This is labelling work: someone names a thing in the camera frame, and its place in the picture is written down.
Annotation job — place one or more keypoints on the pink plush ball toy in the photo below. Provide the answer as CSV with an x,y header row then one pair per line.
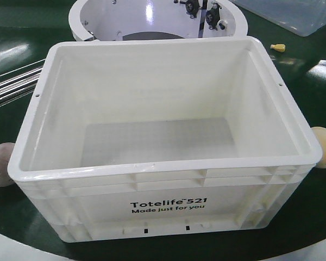
x,y
5,154

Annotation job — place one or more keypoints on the white plastic tote box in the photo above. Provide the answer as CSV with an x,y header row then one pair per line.
x,y
146,138

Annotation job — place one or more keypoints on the small yellow plastic knob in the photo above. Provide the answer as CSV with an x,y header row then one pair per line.
x,y
278,47

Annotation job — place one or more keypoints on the metal rail rods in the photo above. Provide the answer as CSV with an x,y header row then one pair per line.
x,y
19,82

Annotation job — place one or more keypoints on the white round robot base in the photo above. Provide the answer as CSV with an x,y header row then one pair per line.
x,y
116,20

